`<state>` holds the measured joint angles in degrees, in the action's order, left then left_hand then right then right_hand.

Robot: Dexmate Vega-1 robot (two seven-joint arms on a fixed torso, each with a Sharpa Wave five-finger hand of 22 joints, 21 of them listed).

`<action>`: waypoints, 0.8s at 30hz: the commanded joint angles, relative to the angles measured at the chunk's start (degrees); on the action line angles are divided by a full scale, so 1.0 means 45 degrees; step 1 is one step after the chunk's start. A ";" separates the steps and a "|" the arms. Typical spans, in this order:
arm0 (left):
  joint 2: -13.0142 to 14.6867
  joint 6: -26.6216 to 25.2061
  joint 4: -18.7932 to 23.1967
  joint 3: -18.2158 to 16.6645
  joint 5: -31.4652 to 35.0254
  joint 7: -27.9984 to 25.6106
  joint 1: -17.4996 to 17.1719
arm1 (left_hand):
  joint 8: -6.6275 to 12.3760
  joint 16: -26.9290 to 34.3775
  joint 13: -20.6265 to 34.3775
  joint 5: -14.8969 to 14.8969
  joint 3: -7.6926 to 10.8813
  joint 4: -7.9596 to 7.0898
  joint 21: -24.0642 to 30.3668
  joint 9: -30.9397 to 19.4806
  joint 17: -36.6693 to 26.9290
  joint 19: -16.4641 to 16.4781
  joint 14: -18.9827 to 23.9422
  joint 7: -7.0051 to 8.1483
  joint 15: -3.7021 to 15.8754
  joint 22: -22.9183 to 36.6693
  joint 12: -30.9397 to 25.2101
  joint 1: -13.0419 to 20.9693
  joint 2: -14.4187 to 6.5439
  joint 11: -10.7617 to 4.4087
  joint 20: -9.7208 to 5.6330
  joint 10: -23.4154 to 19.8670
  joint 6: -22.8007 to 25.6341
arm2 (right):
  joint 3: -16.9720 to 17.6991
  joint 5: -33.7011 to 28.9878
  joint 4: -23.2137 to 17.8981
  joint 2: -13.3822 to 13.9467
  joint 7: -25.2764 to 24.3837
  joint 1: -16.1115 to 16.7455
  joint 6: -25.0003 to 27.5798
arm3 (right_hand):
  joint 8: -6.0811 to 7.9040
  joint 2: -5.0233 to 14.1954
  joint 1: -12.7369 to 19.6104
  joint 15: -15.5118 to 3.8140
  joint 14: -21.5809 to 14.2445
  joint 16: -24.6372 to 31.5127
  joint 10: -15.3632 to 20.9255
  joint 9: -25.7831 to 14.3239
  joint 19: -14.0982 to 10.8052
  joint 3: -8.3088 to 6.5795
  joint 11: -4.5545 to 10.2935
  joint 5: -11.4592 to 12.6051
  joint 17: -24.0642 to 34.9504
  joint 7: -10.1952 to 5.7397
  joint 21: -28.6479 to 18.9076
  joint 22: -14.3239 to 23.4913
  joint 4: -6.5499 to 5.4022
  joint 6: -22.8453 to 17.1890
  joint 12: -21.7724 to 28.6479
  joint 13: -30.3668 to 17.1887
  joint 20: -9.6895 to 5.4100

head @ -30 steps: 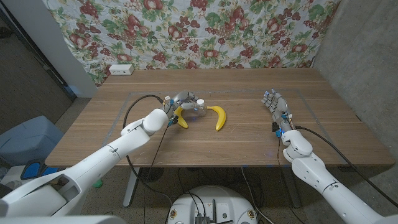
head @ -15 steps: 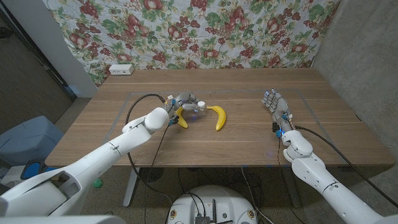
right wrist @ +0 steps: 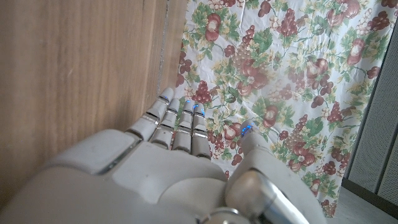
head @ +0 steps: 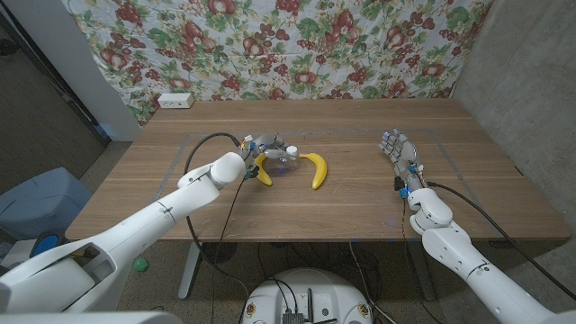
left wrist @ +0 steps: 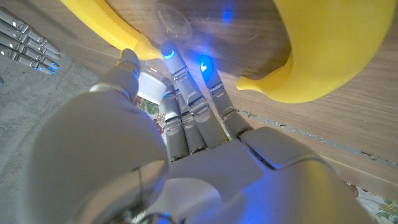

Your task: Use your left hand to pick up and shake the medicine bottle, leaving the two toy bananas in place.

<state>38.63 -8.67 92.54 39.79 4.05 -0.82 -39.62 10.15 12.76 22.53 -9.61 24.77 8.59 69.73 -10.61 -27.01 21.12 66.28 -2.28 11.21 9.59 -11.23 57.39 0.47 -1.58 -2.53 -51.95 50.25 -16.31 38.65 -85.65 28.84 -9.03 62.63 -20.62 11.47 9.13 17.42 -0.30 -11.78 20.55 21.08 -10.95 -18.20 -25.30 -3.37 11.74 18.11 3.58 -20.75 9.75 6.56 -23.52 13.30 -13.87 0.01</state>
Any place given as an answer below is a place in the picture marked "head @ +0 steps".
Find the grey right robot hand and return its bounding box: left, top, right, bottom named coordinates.
left=379, top=127, right=427, bottom=194

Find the floral fruit print backdrop cloth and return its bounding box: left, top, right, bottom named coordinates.
left=62, top=0, right=494, bottom=127

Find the blue and black foot pedal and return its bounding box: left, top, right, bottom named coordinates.
left=30, top=230, right=68, bottom=258

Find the grey floor cable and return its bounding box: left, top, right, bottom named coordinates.
left=348, top=240, right=398, bottom=324

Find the white power strip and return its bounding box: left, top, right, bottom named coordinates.
left=157, top=92, right=195, bottom=110

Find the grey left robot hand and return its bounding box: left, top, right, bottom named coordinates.
left=240, top=132, right=293, bottom=175

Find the black round floor grille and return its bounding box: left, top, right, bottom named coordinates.
left=201, top=241, right=239, bottom=265

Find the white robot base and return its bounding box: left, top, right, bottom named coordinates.
left=241, top=267, right=374, bottom=324

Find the grey table leg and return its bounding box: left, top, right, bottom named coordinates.
left=407, top=240, right=437, bottom=302

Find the black door frame strip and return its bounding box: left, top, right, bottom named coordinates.
left=0, top=11, right=113, bottom=148

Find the white table leg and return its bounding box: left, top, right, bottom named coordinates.
left=177, top=241, right=203, bottom=301

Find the blue-grey plastic bin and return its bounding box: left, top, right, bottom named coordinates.
left=0, top=166, right=94, bottom=242

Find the clear medicine bottle white cap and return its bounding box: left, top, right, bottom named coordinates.
left=268, top=145, right=302, bottom=177

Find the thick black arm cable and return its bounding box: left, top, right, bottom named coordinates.
left=426, top=180, right=576, bottom=302
left=183, top=131, right=251, bottom=324

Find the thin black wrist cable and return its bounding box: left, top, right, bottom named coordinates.
left=211, top=177, right=248, bottom=324
left=400, top=197, right=411, bottom=257

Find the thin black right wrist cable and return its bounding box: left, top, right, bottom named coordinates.
left=400, top=197, right=411, bottom=257

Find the thin black left wrist cable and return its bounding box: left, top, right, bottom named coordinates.
left=211, top=177, right=248, bottom=324

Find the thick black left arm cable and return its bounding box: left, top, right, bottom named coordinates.
left=183, top=131, right=251, bottom=324

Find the yellow toy banana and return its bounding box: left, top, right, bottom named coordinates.
left=299, top=152, right=329, bottom=191
left=253, top=152, right=274, bottom=187

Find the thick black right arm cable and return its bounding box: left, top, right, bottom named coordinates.
left=426, top=180, right=576, bottom=302

